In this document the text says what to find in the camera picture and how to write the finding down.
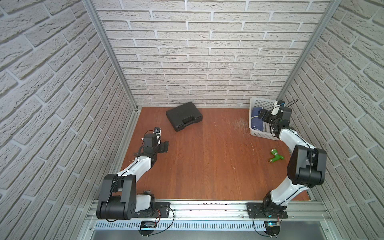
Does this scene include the blue checked pillowcase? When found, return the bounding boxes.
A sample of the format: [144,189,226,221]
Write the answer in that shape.
[250,108,268,132]

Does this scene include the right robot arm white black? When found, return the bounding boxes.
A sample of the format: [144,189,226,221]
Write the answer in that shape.
[258,106,327,214]

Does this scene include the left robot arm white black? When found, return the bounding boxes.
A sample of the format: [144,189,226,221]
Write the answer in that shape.
[96,128,169,222]

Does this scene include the white perforated plastic basket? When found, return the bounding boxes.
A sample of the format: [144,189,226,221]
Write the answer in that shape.
[248,96,286,141]

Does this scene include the green plastic toy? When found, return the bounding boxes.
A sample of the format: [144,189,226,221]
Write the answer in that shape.
[268,149,285,163]

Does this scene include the black plastic tool case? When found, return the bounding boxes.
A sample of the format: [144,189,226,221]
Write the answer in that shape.
[166,102,203,132]

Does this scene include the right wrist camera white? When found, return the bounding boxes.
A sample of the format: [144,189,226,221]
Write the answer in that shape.
[272,100,286,115]

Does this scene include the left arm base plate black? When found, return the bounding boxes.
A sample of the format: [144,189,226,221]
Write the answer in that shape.
[134,202,171,219]

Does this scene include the aluminium frame rail front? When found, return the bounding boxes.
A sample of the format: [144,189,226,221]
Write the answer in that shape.
[86,199,334,222]

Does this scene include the left controller board with cables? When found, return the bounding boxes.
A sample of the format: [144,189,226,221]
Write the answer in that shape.
[139,207,175,237]

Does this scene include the controller board with cables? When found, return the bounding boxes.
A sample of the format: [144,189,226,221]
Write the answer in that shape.
[139,207,175,237]
[252,218,281,238]

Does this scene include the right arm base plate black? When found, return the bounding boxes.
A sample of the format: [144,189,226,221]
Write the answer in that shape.
[246,202,288,219]

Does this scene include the right controller board with cables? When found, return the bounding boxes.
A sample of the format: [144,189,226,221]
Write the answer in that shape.
[252,218,281,238]

